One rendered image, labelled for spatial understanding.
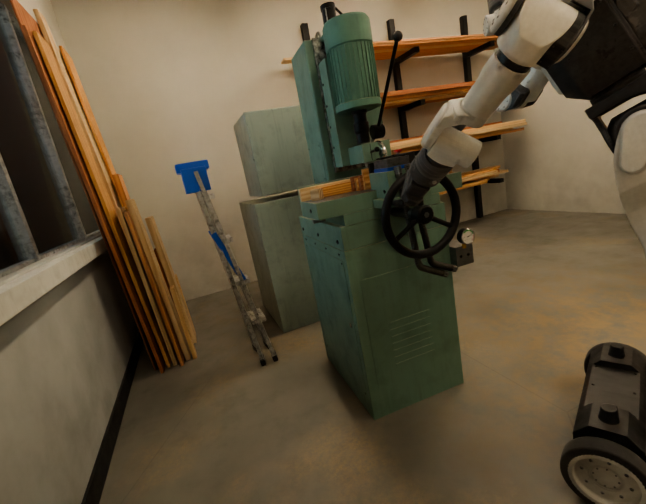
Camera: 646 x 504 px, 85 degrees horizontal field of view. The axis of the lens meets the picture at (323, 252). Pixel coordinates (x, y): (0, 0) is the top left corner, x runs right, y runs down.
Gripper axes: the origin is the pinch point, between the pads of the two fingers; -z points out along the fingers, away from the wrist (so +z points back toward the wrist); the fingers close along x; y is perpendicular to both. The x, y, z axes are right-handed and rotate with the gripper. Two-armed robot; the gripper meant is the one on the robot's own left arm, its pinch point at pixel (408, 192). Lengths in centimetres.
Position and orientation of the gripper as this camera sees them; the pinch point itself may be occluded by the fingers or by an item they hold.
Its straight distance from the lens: 105.6
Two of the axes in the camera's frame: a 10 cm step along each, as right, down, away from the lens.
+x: 2.7, -8.9, 3.7
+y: -9.5, -3.2, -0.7
